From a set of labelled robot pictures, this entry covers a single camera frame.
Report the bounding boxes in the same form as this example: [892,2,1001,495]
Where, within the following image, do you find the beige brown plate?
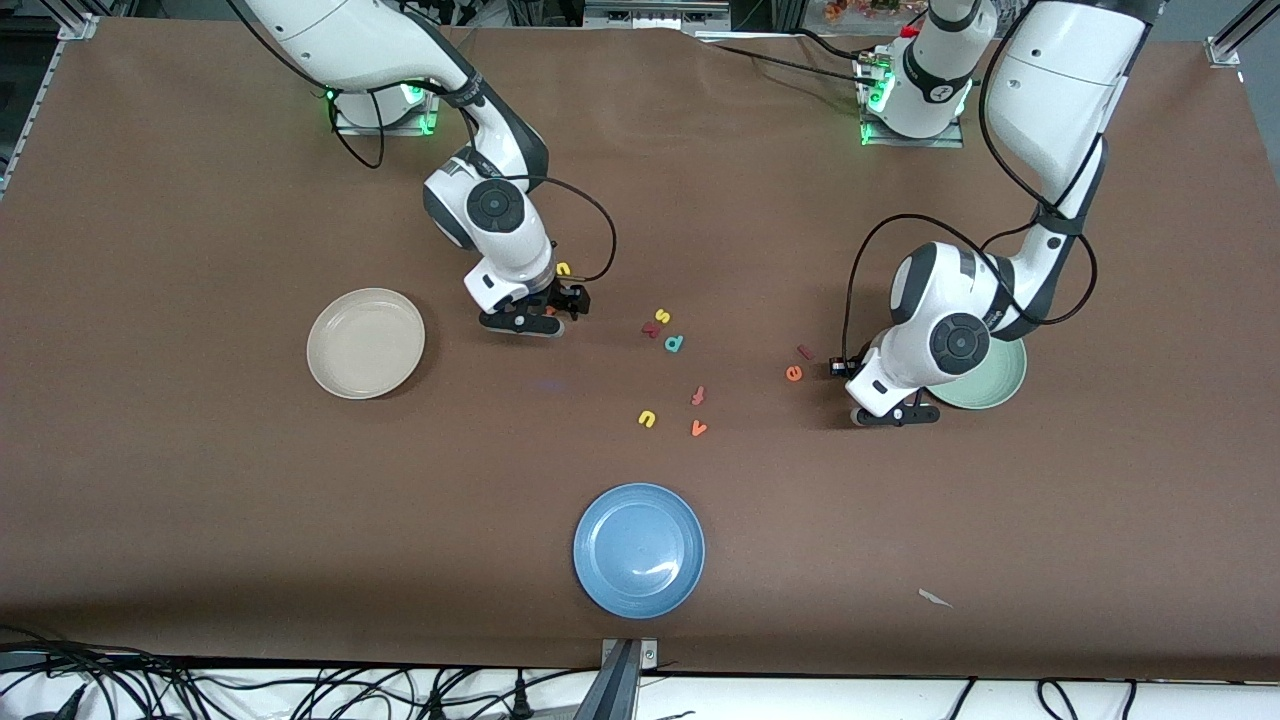
[306,288,427,401]

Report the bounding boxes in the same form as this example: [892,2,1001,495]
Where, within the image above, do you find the blue plate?
[573,483,706,620]

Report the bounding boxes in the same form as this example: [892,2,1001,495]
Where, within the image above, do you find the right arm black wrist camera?
[478,308,567,339]

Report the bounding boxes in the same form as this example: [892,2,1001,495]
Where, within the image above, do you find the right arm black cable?
[325,85,618,283]

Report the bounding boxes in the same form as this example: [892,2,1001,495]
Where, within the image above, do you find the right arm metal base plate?
[333,85,443,136]

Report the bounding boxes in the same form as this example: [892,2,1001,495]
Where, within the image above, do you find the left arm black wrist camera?
[850,400,942,429]

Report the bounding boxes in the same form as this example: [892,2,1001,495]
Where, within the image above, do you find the grey power strip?
[585,0,731,31]

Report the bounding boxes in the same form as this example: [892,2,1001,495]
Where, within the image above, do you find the green plate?
[928,336,1029,412]

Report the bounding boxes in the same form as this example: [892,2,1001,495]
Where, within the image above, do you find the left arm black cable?
[840,30,1101,366]

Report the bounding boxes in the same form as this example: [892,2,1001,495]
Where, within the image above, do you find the silver metal bracket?
[598,637,661,720]

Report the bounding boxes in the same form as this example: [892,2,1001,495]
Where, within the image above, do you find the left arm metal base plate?
[860,50,966,149]

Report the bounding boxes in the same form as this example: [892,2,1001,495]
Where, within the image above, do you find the brown table cover sheet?
[0,15,1280,683]

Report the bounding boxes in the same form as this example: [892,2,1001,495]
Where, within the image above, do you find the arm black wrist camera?
[478,308,567,339]
[850,400,942,429]

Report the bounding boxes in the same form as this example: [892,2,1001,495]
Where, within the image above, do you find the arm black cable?
[840,30,1101,366]
[325,85,618,283]

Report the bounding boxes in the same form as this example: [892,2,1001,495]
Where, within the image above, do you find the aluminium frame profile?
[1205,0,1280,69]
[40,0,136,41]

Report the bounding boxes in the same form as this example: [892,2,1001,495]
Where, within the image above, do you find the black mount beam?
[572,640,643,720]

